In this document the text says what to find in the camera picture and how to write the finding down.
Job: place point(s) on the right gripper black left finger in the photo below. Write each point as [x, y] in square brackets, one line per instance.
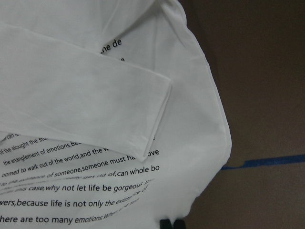
[165, 224]

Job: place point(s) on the white long-sleeve printed shirt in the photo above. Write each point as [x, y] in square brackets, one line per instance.
[109, 115]

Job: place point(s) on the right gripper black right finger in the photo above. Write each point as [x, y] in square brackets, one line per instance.
[179, 224]

